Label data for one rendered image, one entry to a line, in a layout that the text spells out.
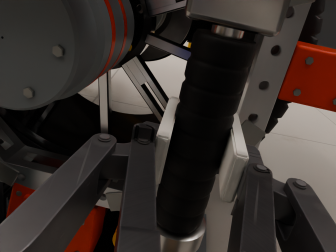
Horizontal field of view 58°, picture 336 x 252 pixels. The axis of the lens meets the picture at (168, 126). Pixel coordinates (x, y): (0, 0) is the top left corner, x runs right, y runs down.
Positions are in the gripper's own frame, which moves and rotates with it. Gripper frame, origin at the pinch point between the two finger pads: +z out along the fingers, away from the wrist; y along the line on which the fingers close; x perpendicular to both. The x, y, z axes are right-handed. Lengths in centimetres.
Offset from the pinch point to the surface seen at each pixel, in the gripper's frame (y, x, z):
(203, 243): 19, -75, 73
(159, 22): -14, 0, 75
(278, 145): 79, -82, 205
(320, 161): 109, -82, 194
